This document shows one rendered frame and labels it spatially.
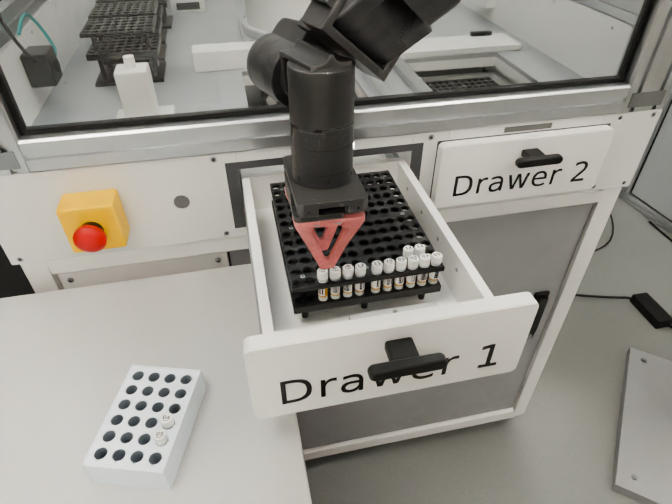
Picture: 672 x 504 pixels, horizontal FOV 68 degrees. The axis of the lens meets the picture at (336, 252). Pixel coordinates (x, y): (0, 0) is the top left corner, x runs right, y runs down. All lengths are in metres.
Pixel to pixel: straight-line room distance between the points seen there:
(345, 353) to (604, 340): 1.48
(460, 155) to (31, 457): 0.67
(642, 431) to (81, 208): 1.47
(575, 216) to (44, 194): 0.88
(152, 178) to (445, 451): 1.08
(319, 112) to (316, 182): 0.06
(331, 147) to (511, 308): 0.23
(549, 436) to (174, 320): 1.15
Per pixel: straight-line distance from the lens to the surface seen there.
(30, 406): 0.71
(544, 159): 0.81
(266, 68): 0.48
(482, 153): 0.80
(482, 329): 0.52
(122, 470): 0.57
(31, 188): 0.77
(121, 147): 0.72
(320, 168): 0.44
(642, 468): 1.60
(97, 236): 0.71
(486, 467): 1.48
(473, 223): 0.91
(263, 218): 0.76
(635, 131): 0.97
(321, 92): 0.42
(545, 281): 1.12
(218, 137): 0.70
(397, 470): 1.43
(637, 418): 1.69
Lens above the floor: 1.27
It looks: 40 degrees down
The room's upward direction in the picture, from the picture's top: straight up
